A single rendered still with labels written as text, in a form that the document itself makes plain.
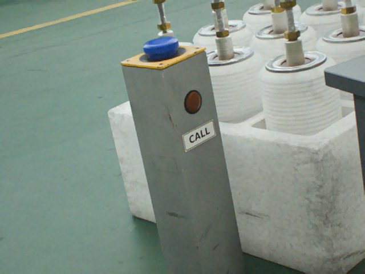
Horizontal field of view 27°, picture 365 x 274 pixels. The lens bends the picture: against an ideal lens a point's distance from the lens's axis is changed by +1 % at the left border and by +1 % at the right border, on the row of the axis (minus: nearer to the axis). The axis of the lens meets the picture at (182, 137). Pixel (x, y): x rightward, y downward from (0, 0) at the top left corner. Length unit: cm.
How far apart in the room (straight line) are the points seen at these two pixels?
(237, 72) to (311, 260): 25
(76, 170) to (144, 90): 63
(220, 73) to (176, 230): 22
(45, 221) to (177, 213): 43
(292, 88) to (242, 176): 14
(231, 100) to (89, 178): 47
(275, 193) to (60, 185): 55
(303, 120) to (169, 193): 19
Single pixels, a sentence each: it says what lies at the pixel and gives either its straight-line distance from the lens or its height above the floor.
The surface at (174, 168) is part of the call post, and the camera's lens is 85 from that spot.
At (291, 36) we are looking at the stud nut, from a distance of 94.
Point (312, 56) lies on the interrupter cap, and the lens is 96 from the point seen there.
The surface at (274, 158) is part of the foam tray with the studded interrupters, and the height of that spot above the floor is 16.
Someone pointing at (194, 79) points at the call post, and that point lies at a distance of 84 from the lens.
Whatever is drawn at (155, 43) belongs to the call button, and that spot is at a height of 33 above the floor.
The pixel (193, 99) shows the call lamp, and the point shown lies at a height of 27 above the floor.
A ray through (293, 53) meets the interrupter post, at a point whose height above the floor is 27.
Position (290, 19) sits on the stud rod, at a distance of 94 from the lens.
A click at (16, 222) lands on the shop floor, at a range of 130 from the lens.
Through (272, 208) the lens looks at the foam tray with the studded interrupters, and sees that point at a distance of 97.
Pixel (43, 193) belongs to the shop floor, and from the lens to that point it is 138.
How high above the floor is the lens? 52
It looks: 20 degrees down
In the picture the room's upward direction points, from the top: 11 degrees counter-clockwise
